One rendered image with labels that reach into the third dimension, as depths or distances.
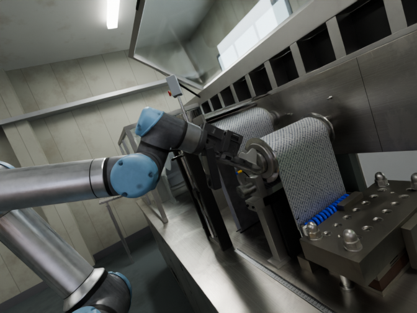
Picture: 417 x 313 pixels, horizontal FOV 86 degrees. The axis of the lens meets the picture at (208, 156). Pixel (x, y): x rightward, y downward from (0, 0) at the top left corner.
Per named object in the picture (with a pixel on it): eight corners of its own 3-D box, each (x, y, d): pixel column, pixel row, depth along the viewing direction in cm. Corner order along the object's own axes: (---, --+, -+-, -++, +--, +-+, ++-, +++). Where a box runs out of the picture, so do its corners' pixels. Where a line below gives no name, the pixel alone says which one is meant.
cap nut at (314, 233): (304, 238, 60) (300, 223, 60) (314, 231, 62) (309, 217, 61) (316, 243, 57) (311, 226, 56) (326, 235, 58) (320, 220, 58)
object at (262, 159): (249, 146, 67) (266, 163, 63) (254, 144, 68) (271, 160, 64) (245, 163, 73) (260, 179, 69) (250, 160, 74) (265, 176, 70)
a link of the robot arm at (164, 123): (132, 135, 57) (143, 104, 57) (172, 149, 61) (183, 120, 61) (133, 138, 50) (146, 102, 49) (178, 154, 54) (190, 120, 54)
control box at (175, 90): (171, 99, 120) (164, 81, 119) (183, 95, 120) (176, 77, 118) (169, 97, 113) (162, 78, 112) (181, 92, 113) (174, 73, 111)
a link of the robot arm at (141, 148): (116, 187, 48) (133, 139, 48) (128, 178, 59) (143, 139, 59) (151, 199, 49) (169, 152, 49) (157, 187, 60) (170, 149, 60)
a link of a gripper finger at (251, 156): (270, 153, 64) (243, 143, 61) (265, 173, 63) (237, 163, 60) (264, 154, 67) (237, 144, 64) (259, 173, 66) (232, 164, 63)
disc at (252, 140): (254, 182, 76) (239, 141, 75) (255, 181, 76) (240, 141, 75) (285, 182, 62) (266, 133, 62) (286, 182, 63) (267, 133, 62)
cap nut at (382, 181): (372, 186, 73) (369, 174, 73) (378, 182, 75) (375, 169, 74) (385, 187, 70) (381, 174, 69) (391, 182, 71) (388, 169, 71)
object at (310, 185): (298, 230, 66) (278, 172, 64) (345, 195, 76) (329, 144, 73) (299, 230, 66) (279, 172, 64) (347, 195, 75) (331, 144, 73)
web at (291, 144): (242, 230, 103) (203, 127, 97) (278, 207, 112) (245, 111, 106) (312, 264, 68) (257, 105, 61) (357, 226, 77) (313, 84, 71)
